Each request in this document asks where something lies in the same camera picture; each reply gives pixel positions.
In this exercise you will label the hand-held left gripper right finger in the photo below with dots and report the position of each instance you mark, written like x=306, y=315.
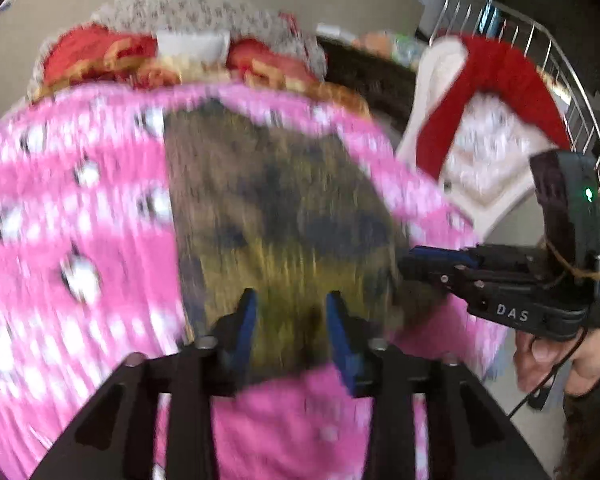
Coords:
x=341, y=336

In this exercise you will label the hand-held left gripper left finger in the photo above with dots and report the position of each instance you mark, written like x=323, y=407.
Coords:
x=245, y=331

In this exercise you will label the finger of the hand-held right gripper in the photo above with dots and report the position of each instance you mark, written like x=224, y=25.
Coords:
x=460, y=256
x=430, y=271

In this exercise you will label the dark floral patterned garment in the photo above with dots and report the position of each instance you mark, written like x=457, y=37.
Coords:
x=280, y=220

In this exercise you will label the person's right forearm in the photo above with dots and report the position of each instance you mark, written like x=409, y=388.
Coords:
x=595, y=435

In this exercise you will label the person's right hand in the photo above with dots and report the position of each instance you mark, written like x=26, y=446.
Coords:
x=537, y=360

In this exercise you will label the white cloth with red trim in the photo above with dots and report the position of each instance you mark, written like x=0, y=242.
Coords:
x=485, y=170

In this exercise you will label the dark carved wooden headboard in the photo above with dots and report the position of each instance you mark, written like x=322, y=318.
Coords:
x=370, y=90

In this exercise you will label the pink penguin print bedsheet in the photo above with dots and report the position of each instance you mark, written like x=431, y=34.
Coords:
x=80, y=200

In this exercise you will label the colourful plastic bags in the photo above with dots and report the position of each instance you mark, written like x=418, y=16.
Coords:
x=395, y=45

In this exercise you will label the red and cream satin blanket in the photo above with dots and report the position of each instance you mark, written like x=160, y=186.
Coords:
x=80, y=55

